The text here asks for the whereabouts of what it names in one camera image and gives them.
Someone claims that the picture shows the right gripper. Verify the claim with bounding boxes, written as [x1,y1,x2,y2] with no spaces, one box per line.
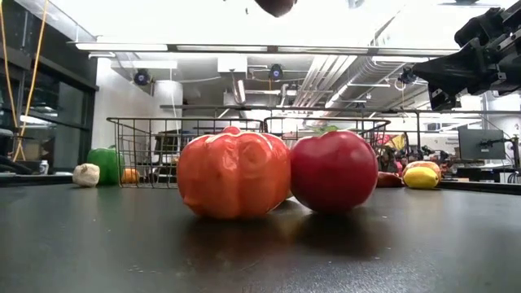
[413,0,521,95]

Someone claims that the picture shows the tan orange sweet potato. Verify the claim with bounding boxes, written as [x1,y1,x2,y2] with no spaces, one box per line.
[402,160,443,177]

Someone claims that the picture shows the yellow lemon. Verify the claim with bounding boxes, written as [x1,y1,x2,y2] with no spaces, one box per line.
[403,166,440,190]

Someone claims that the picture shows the red long vegetable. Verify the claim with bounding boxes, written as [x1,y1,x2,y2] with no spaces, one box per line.
[376,171,406,189]

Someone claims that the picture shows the red tomato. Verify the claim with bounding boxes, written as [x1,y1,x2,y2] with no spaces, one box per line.
[289,125,379,214]

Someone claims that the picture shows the orange pumpkin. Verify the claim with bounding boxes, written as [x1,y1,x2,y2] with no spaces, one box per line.
[176,125,292,221]

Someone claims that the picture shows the orange carrot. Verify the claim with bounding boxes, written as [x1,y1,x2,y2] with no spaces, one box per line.
[120,168,141,185]

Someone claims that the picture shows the green bell pepper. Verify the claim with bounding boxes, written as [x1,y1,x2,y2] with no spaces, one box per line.
[85,146,125,186]

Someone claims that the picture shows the grey computer monitor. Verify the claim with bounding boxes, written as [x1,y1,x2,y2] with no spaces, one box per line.
[458,128,507,161]

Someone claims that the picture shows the black horizontal rack bar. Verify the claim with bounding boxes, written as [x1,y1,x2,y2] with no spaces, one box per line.
[159,104,521,116]

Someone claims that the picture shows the white round pillar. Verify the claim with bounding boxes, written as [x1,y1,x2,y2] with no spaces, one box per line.
[153,80,184,135]

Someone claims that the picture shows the ceiling light strip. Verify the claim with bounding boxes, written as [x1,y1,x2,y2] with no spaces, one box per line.
[67,40,461,57]

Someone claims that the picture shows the white garlic bulb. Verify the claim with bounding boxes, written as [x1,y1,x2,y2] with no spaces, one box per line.
[72,163,101,189]

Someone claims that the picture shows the round black ceiling camera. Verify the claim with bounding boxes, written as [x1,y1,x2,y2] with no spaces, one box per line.
[133,68,151,87]
[268,63,285,81]

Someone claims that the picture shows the black wire basket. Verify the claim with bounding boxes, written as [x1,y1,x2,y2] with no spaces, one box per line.
[106,116,266,190]

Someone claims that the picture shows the yellow cable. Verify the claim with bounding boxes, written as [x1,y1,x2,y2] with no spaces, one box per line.
[0,0,50,163]

